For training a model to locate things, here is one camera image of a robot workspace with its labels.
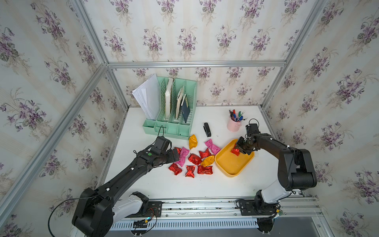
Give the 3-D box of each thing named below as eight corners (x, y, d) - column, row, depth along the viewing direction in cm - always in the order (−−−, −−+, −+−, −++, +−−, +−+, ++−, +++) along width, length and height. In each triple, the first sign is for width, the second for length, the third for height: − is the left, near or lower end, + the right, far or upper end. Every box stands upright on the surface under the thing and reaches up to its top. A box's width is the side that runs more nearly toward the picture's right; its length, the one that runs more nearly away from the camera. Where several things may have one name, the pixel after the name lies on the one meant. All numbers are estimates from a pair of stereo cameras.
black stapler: (206, 137, 103) (207, 134, 100) (202, 125, 109) (202, 123, 107) (211, 136, 103) (212, 134, 101) (207, 124, 110) (207, 122, 107)
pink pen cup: (228, 132, 106) (230, 124, 99) (226, 125, 109) (229, 117, 102) (238, 132, 106) (241, 124, 99) (236, 125, 109) (239, 117, 102)
